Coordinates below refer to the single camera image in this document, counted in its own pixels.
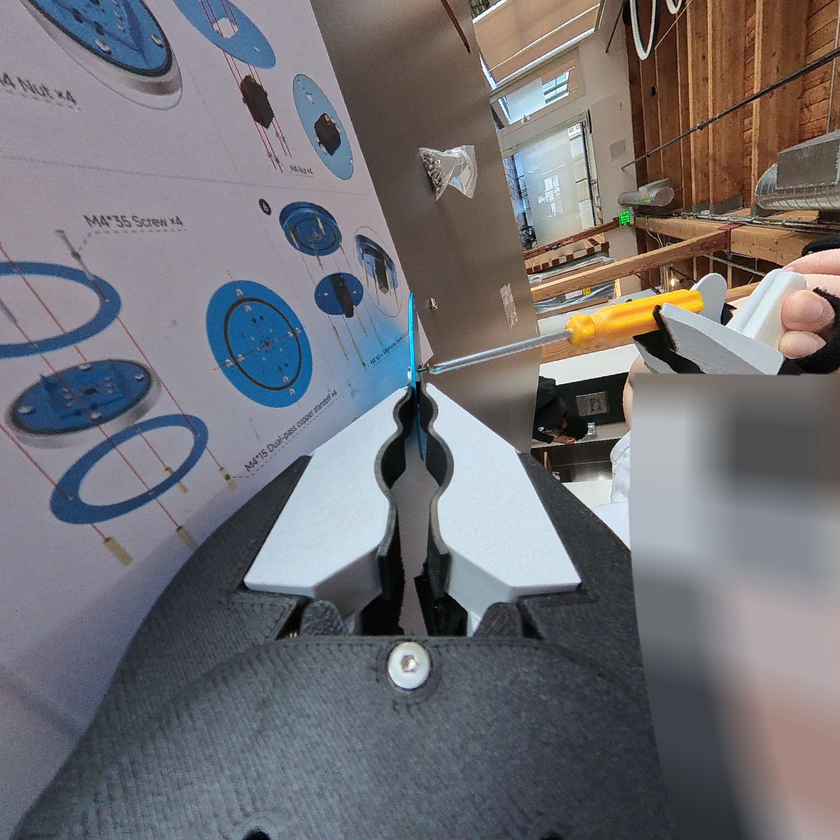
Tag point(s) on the open assembly manual booklet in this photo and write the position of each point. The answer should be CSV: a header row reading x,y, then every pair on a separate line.
x,y
164,197

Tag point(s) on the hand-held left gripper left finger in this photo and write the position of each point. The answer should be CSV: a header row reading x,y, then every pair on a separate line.
x,y
315,518

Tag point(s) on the person's white shirt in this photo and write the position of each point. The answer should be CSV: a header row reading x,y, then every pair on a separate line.
x,y
620,485

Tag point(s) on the silver machine screw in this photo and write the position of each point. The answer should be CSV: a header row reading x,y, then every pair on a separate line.
x,y
420,371

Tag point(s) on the large silver air duct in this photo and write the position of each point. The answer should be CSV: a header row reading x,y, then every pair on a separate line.
x,y
800,177

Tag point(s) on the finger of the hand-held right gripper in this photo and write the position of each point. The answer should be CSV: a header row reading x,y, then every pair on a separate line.
x,y
722,341
712,292

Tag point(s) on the small clear labelled bag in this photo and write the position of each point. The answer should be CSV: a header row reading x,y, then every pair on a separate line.
x,y
509,305

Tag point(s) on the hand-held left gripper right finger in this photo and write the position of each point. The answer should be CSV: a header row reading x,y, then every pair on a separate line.
x,y
505,518

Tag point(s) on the clear bag of screws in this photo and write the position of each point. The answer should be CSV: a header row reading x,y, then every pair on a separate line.
x,y
436,167

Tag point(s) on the large glass partition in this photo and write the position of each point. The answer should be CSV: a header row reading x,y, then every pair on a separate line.
x,y
551,184

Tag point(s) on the wooden beam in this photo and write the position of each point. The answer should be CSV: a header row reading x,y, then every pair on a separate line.
x,y
630,266

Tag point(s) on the small silver air duct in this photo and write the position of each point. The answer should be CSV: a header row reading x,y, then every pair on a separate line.
x,y
649,195

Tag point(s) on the blue round metal plate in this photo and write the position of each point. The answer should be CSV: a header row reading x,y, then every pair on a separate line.
x,y
412,334

